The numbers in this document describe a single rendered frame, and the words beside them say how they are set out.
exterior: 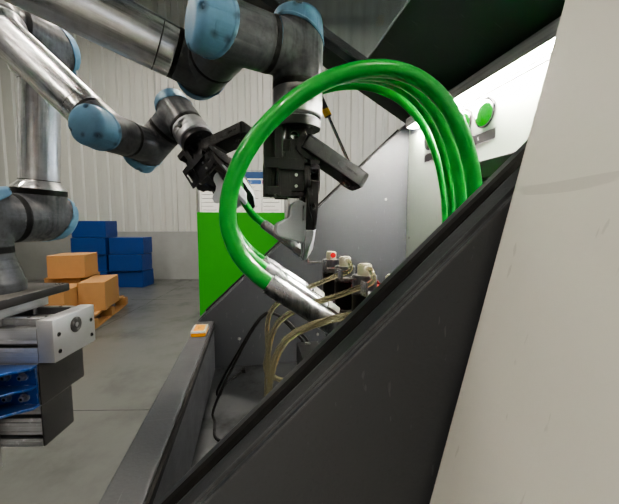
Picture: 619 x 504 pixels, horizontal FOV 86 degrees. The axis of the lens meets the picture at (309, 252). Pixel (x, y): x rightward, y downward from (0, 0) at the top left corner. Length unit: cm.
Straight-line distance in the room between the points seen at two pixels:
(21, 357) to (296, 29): 80
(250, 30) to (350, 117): 687
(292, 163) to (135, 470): 40
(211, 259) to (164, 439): 340
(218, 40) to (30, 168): 68
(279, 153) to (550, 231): 39
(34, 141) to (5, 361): 50
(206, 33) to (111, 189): 759
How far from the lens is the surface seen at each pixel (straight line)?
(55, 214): 105
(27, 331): 89
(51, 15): 62
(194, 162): 71
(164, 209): 754
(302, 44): 54
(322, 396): 19
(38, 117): 107
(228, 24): 50
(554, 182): 20
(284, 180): 49
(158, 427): 48
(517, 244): 20
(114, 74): 840
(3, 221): 97
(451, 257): 20
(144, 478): 41
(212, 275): 382
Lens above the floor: 119
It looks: 5 degrees down
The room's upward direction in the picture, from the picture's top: straight up
